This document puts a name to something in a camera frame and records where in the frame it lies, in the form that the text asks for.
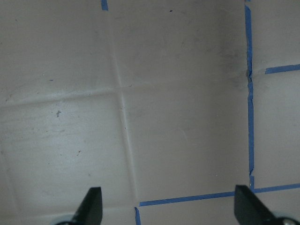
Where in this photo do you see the brown paper table cover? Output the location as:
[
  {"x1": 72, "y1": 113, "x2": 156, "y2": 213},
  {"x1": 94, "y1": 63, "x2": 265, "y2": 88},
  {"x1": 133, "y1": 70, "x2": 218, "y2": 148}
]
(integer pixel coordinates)
[{"x1": 0, "y1": 0, "x2": 300, "y2": 225}]

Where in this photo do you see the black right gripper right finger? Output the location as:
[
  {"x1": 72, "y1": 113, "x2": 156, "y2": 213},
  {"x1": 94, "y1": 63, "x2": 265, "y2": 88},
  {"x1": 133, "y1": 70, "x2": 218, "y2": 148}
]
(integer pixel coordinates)
[{"x1": 234, "y1": 185, "x2": 300, "y2": 225}]

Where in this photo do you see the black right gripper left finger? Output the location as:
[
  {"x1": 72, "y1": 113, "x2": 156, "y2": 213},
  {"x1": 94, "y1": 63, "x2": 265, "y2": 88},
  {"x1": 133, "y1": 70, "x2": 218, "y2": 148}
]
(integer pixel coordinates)
[{"x1": 56, "y1": 187, "x2": 103, "y2": 225}]

